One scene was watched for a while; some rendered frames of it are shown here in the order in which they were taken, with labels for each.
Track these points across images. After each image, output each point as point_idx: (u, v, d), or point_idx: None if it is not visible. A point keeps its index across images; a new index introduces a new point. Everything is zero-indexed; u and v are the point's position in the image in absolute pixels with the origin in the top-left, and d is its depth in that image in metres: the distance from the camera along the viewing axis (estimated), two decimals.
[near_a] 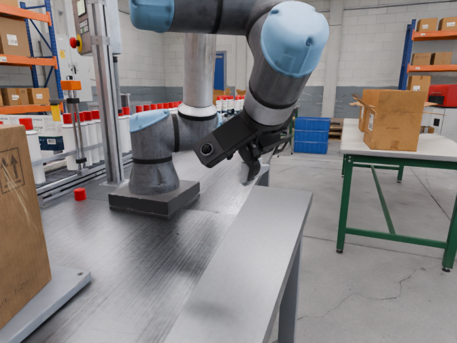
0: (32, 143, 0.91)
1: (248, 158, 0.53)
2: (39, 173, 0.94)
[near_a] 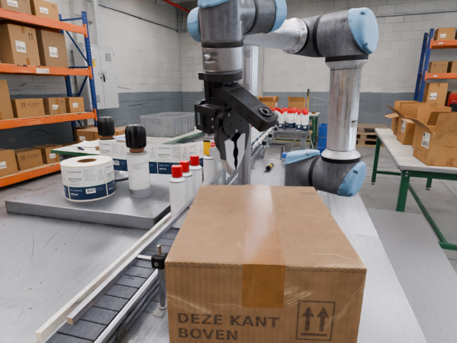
0: (200, 175, 1.09)
1: None
2: None
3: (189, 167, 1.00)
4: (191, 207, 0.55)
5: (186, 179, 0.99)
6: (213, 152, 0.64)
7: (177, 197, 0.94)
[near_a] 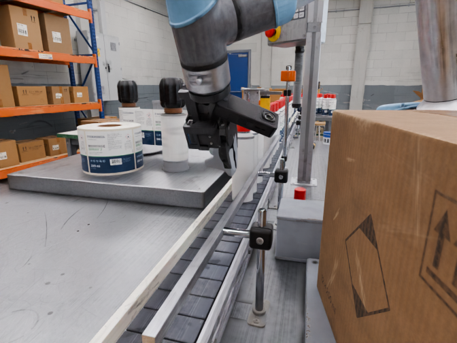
0: (262, 138, 0.83)
1: None
2: (262, 171, 0.86)
3: None
4: (362, 125, 0.29)
5: None
6: (211, 163, 0.61)
7: (244, 160, 0.69)
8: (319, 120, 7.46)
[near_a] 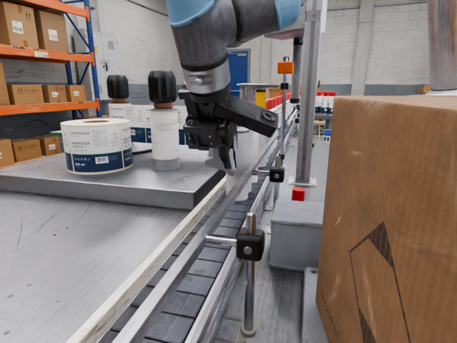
0: (257, 134, 0.77)
1: None
2: (257, 169, 0.80)
3: None
4: (371, 109, 0.23)
5: None
6: (211, 163, 0.61)
7: (238, 155, 0.64)
8: (319, 120, 7.39)
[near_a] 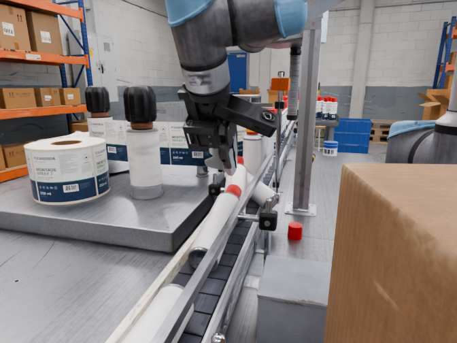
0: None
1: None
2: None
3: (243, 163, 0.79)
4: (421, 246, 0.12)
5: (239, 165, 0.75)
6: (211, 163, 0.61)
7: (214, 207, 0.57)
8: None
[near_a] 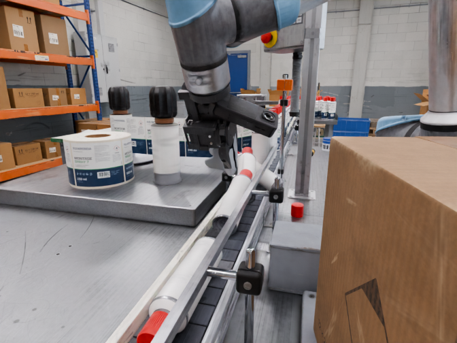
0: None
1: None
2: None
3: (252, 153, 0.91)
4: (364, 166, 0.24)
5: (249, 154, 0.87)
6: (211, 163, 0.61)
7: (231, 186, 0.69)
8: None
